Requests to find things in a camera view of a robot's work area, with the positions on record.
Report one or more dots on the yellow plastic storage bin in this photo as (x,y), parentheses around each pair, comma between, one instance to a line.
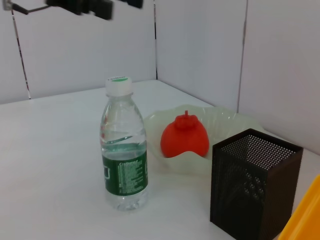
(305,215)

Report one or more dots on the clear water bottle green label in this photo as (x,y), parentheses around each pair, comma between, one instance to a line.
(123,155)

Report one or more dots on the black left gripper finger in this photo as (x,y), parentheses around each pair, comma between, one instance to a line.
(132,3)
(100,8)

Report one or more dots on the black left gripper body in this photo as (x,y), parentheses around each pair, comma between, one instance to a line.
(65,5)

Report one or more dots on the red orange toy fruit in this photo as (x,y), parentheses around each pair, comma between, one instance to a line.
(185,140)

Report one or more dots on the translucent wavy fruit plate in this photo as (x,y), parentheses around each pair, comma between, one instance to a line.
(225,122)

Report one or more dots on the black mesh pen holder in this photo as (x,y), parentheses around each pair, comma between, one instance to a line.
(250,195)

